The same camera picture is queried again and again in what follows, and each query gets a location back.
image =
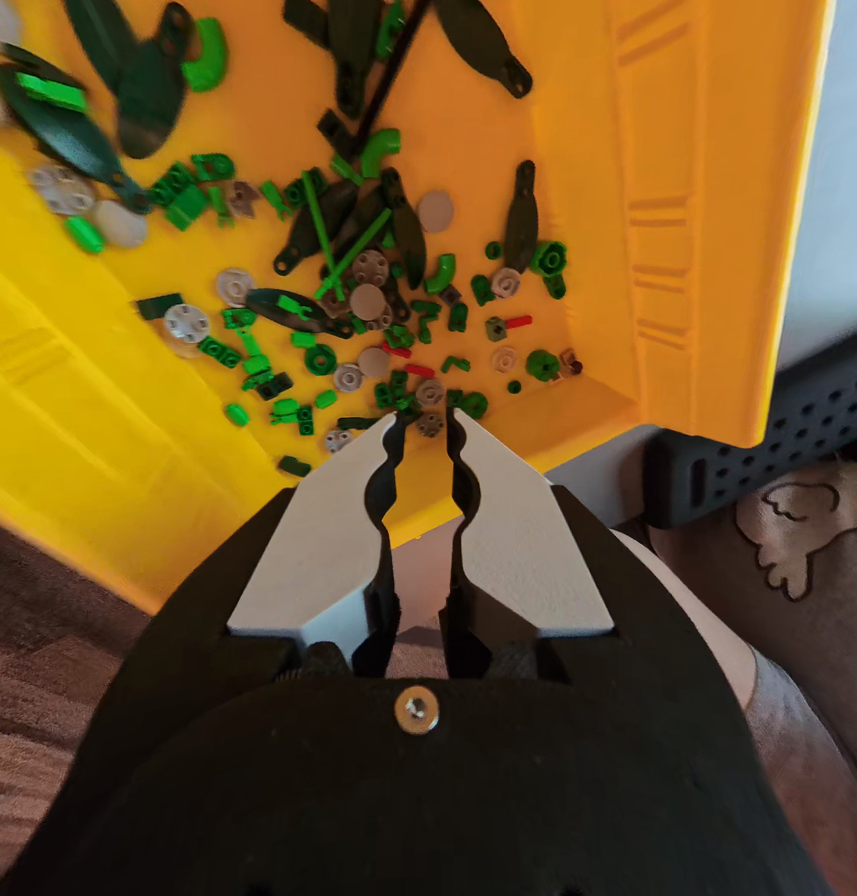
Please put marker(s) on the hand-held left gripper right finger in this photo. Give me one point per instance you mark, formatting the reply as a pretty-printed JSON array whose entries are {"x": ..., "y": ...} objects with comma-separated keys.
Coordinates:
[{"x": 533, "y": 560}]

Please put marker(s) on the person's printed shirt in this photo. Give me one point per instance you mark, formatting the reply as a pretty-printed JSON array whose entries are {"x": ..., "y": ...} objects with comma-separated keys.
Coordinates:
[{"x": 785, "y": 525}]

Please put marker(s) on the yellow plastic parts bin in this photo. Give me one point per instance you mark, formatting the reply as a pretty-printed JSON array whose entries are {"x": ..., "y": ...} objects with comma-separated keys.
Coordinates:
[{"x": 680, "y": 210}]

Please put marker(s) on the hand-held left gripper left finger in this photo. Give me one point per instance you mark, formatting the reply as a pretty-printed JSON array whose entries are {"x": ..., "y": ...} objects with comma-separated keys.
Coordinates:
[{"x": 309, "y": 560}]

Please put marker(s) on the pile of toy brick pieces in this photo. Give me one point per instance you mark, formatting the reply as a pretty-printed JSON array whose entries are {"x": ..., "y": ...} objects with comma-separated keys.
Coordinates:
[{"x": 365, "y": 301}]

